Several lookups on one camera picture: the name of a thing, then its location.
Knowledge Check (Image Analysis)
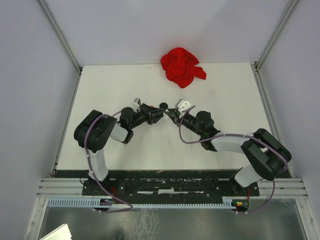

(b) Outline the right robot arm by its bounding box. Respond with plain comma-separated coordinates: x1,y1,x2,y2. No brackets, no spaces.
164,108,292,196

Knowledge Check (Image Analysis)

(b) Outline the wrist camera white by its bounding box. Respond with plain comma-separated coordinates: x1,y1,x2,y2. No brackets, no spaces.
132,98,141,107
175,98,192,117

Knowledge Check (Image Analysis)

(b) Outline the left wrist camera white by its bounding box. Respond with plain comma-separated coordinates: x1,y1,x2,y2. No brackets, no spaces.
132,98,141,107

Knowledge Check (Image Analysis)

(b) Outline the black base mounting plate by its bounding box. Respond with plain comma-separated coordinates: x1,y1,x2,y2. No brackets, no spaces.
82,178,260,205

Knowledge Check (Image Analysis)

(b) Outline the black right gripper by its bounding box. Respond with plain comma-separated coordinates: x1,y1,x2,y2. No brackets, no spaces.
165,108,204,137

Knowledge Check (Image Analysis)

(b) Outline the red crumpled cloth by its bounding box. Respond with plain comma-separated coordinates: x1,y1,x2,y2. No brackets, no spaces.
160,47,207,89

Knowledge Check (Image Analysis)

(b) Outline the black earbud charging case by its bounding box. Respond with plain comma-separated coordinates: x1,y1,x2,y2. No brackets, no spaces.
159,102,168,109

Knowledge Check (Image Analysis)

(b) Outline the white slotted cable duct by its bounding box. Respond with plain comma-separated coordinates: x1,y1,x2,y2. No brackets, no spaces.
47,197,238,209

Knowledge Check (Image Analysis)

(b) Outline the aluminium frame post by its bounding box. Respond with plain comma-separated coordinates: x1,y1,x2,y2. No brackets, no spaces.
254,0,301,72
36,0,82,73

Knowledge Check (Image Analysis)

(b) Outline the right aluminium frame post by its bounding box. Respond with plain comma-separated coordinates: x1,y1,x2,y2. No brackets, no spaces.
254,0,301,72

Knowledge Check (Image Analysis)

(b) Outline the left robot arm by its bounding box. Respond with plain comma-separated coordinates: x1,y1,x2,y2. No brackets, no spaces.
73,102,168,195

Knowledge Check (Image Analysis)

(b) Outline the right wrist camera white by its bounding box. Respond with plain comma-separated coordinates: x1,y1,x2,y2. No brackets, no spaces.
175,98,192,117

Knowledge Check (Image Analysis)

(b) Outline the left aluminium frame post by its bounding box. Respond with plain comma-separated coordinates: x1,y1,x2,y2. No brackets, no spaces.
36,0,82,73

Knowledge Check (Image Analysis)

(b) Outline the grey metal plate corner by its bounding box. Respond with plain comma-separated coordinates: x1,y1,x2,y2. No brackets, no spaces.
40,223,72,240

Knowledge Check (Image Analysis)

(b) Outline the aluminium front rail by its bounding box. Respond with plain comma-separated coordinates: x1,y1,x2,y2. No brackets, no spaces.
36,178,308,199

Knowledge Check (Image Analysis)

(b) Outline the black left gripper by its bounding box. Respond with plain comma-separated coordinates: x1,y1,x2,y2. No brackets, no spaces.
129,103,167,130

